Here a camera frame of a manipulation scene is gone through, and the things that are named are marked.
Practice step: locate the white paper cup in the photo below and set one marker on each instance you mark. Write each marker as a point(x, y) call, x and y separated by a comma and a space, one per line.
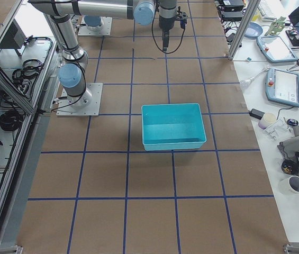
point(267, 120)

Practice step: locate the upper teach pendant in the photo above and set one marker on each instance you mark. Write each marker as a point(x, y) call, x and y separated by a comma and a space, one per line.
point(275, 49)

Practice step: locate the black power adapter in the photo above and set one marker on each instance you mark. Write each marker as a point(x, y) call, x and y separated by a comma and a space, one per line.
point(256, 113)

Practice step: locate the grey control box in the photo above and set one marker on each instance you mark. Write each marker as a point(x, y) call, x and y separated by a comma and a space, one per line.
point(14, 39)

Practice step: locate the white mug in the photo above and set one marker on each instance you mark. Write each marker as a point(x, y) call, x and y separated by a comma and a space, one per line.
point(289, 185)

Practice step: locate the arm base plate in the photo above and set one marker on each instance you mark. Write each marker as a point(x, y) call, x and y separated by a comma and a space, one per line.
point(87, 31)
point(88, 105)

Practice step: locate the light blue plastic bin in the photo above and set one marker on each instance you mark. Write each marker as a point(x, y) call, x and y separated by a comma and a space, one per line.
point(172, 127)

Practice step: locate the black electronics box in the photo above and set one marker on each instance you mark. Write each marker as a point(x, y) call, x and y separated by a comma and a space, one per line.
point(230, 10)

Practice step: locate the blue plate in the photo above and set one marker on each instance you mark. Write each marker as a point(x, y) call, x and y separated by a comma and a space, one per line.
point(253, 31)

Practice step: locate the aluminium frame post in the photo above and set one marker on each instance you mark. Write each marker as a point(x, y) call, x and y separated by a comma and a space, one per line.
point(250, 11)

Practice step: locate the lower teach pendant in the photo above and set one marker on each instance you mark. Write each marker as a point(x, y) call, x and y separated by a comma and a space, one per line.
point(282, 87)

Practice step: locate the teach pendant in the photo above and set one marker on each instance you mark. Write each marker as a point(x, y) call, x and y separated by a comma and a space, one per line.
point(282, 87)
point(275, 49)

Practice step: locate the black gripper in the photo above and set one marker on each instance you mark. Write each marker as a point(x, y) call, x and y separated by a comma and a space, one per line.
point(166, 23)

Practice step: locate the small black bowl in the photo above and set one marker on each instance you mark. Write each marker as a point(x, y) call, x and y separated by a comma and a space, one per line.
point(289, 167)

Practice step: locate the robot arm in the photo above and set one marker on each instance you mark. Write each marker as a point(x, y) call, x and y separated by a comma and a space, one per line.
point(93, 21)
point(72, 77)

